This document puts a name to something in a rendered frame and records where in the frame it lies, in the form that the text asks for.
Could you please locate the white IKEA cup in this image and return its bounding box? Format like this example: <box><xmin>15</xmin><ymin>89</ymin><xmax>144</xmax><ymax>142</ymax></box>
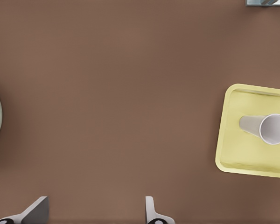
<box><xmin>238</xmin><ymin>113</ymin><xmax>280</xmax><ymax>146</ymax></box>

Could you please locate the silver frame post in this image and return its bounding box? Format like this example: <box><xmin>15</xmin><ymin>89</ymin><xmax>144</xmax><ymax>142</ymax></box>
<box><xmin>245</xmin><ymin>0</ymin><xmax>280</xmax><ymax>7</ymax></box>

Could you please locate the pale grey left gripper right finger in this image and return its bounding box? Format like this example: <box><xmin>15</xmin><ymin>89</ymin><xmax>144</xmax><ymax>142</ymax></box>
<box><xmin>145</xmin><ymin>196</ymin><xmax>175</xmax><ymax>224</ymax></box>

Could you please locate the yellow rectangular tray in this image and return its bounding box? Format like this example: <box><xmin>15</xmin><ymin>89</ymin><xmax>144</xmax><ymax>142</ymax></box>
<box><xmin>215</xmin><ymin>84</ymin><xmax>280</xmax><ymax>180</ymax></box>

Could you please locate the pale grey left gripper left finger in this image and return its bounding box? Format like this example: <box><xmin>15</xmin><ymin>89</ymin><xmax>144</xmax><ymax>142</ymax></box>
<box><xmin>0</xmin><ymin>196</ymin><xmax>49</xmax><ymax>224</ymax></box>

